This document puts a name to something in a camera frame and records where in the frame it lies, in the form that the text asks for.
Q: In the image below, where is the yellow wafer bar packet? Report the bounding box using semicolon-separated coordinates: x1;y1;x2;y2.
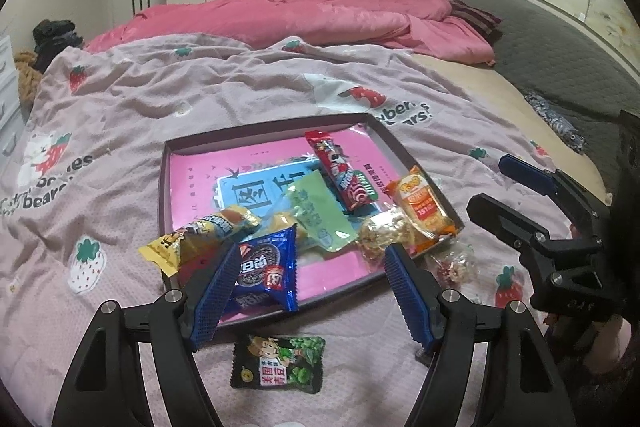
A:
138;205;262;277

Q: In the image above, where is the clear nougat cracker packet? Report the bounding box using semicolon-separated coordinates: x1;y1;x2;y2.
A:
425;242;478;289

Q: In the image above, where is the blue oreo packet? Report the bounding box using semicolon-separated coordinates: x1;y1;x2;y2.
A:
224;225;298;315

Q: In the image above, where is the black green pea packet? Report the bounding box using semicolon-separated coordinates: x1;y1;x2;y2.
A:
230;334;326;395

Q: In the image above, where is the orange rice cracker packet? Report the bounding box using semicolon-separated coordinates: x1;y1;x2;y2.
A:
384;166;457;255

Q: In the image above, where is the clear meat floss cake packet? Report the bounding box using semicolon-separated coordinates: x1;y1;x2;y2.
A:
358;207;414;263

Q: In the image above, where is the green pouch with yellow cake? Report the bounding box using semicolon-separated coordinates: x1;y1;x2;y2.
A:
266;170;357;254

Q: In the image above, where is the red candy tube packet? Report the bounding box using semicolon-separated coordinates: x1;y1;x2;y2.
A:
305;130;378;211

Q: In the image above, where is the patterned dark cloth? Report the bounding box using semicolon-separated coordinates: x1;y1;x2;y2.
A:
524;92;585;155

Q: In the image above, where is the grey bed headboard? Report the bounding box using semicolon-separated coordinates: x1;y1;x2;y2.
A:
459;0;639;185

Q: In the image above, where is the purple strawberry blanket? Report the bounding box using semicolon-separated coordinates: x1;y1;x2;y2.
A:
0;31;612;427

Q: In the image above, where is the dark shallow box tray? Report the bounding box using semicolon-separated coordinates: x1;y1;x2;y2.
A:
157;111;466;327

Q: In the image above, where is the pink Chinese workbook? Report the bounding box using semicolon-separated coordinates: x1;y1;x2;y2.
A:
158;114;413;309

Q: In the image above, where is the striped dark pillow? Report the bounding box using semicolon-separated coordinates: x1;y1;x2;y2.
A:
449;0;502;39

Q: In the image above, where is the white drawer cabinet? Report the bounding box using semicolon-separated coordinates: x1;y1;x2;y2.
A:
0;36;25;168

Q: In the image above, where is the dark clothes pile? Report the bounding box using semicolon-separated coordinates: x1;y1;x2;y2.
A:
32;20;84;72

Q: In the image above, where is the pink quilt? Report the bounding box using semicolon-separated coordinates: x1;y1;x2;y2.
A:
85;0;496;65

